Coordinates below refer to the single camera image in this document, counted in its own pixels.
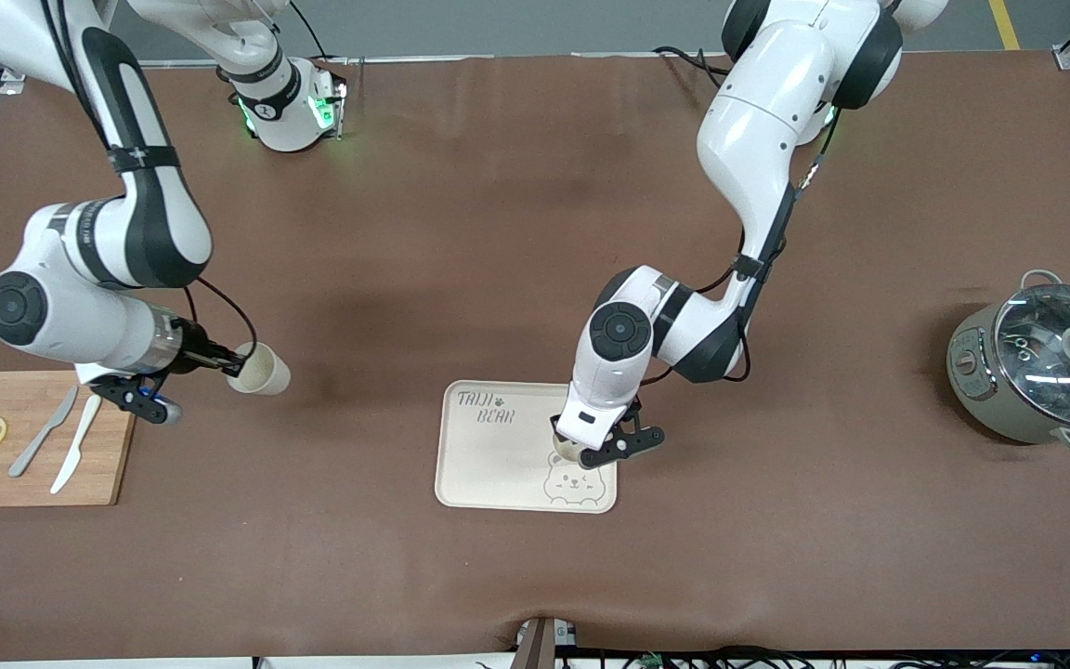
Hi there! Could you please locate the cream tray with bear print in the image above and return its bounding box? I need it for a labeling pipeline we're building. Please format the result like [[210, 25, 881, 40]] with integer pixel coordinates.
[[434, 380, 619, 515]]

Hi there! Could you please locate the white plastic knife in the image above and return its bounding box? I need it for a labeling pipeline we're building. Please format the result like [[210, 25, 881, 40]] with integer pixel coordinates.
[[50, 395, 102, 494]]

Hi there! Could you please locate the grey plastic knife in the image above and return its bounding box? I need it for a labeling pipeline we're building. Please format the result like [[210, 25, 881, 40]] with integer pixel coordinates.
[[8, 386, 79, 479]]

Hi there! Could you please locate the bamboo cutting board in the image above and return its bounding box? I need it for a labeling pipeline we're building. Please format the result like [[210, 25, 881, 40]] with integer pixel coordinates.
[[0, 370, 146, 508]]

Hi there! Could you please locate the grey-green electric pot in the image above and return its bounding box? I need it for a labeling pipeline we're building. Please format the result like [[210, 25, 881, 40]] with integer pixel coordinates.
[[946, 269, 1070, 454]]

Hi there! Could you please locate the glass pot lid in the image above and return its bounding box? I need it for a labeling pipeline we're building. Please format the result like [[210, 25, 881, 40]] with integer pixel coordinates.
[[993, 283, 1070, 430]]

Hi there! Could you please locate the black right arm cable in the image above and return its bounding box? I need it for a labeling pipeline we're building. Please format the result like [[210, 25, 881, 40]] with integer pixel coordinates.
[[184, 277, 259, 359]]

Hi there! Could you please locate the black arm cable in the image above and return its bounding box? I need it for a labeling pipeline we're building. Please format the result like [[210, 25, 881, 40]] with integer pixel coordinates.
[[646, 121, 838, 384], [184, 277, 259, 359]]

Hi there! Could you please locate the black base cable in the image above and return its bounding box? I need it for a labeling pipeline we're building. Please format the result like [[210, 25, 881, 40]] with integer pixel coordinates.
[[651, 45, 731, 98], [289, 0, 332, 61]]

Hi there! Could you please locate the silver table edge rail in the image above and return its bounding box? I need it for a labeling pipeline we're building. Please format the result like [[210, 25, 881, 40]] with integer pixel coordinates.
[[140, 51, 731, 71]]

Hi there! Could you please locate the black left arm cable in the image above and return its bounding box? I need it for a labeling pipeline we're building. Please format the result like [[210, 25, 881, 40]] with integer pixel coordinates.
[[646, 121, 838, 384]]

